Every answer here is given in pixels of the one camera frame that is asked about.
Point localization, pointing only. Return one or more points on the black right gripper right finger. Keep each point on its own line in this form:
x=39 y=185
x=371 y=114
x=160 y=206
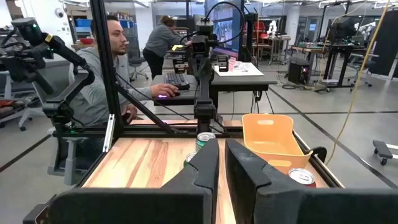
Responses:
x=245 y=180

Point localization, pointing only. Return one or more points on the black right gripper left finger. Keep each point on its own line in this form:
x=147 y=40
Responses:
x=205 y=174

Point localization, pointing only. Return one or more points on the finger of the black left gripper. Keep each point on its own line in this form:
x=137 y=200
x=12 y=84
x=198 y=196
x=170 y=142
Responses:
x=180 y=66
x=223 y=63

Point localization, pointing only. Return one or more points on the green soda can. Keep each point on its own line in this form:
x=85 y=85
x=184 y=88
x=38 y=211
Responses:
x=201 y=143
x=189 y=157

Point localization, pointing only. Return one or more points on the red soda can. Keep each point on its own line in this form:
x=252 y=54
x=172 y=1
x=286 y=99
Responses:
x=301 y=176

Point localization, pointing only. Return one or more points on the black idle robot arm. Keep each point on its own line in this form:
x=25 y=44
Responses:
x=62 y=49

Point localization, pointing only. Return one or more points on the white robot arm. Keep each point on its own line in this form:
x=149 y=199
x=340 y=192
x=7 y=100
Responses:
x=272 y=28

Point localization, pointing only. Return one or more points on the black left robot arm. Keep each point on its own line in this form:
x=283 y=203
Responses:
x=203 y=109

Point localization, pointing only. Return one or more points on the black keyboard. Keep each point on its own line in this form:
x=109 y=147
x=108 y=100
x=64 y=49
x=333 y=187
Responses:
x=175 y=80

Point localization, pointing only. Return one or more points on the white paper sheet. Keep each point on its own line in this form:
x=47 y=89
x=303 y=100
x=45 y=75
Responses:
x=248 y=72

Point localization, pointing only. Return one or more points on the computer monitor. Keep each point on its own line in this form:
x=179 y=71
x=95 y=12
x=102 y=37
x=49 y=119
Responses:
x=224 y=31

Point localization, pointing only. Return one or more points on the person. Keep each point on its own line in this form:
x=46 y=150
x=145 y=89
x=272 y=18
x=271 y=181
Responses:
x=158 y=40
x=93 y=93

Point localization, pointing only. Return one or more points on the black computer mouse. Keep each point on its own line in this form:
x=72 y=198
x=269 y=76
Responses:
x=162 y=96

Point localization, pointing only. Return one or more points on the red chair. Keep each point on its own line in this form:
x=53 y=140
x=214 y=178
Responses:
x=259 y=28

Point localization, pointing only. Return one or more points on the yellow plastic bin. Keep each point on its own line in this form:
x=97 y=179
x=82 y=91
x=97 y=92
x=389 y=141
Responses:
x=270 y=133

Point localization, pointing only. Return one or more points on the black computer tower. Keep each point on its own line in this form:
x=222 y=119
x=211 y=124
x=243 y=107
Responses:
x=298 y=71

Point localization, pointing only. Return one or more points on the red bowl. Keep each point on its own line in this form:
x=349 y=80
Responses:
x=86 y=41

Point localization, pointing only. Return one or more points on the blue storage bin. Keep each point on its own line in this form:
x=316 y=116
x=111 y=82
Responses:
x=83 y=23

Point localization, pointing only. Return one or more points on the black standing desk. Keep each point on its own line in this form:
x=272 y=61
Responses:
x=345 y=48

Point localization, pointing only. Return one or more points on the grey stand leg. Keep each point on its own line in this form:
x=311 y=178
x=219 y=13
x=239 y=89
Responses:
x=71 y=161

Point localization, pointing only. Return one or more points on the wheeled dolly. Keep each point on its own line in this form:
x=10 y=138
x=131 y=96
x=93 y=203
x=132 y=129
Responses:
x=382 y=149

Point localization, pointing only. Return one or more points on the black partition panel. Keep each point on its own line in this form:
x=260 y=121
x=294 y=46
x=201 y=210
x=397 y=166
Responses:
x=385 y=43

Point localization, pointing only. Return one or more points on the white office chair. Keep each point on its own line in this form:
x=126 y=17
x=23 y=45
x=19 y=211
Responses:
x=7 y=85

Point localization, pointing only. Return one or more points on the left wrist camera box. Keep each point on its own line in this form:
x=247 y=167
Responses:
x=199 y=46

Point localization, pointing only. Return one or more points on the black aluminium table frame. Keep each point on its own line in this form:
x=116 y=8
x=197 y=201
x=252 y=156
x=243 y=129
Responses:
x=105 y=62

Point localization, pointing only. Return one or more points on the white dome security camera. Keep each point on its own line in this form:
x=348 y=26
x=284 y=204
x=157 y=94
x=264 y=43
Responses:
x=59 y=13

